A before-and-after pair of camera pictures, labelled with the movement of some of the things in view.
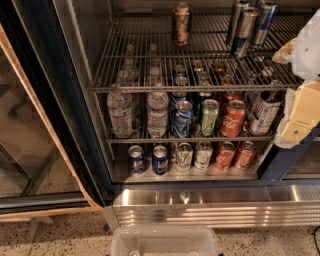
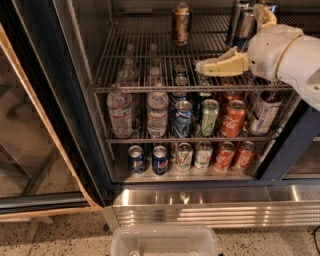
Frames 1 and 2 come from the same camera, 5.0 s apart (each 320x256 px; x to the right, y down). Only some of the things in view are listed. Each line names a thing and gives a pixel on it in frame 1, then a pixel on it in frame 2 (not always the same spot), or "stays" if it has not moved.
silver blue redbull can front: (244, 32) stays
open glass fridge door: (47, 164) stays
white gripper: (309, 50) -> (269, 52)
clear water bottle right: (157, 108) stays
